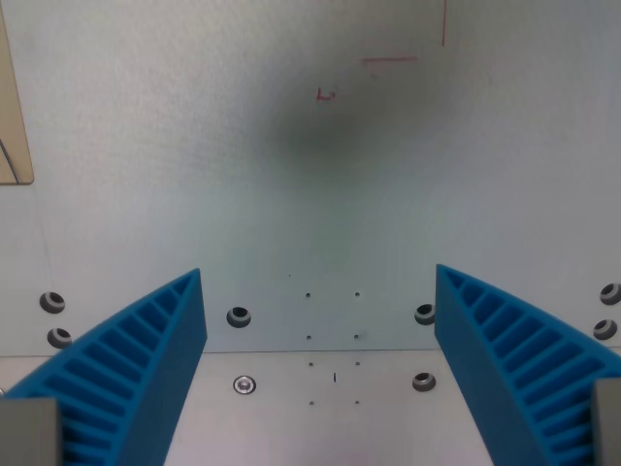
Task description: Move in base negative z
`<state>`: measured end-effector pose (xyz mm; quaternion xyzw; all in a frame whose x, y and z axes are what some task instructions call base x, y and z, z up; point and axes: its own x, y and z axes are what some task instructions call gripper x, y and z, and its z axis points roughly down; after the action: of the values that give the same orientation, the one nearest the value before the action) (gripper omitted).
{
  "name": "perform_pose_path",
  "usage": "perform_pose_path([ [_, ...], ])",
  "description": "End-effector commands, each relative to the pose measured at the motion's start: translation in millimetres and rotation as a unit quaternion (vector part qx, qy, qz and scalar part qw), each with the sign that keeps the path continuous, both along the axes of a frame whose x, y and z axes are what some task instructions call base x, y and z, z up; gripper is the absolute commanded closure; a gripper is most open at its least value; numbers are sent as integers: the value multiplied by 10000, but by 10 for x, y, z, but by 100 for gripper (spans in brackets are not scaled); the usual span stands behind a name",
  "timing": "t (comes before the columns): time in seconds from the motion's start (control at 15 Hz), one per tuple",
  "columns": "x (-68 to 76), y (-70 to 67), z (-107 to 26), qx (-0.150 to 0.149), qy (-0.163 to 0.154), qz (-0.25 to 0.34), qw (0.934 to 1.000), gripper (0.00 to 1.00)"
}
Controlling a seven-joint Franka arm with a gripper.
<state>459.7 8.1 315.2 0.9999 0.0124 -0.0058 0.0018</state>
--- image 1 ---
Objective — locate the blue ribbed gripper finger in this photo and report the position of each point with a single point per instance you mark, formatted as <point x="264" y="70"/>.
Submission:
<point x="480" y="349"/>
<point x="160" y="349"/>

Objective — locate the silver round screw head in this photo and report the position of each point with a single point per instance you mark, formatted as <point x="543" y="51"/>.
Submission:
<point x="244" y="385"/>

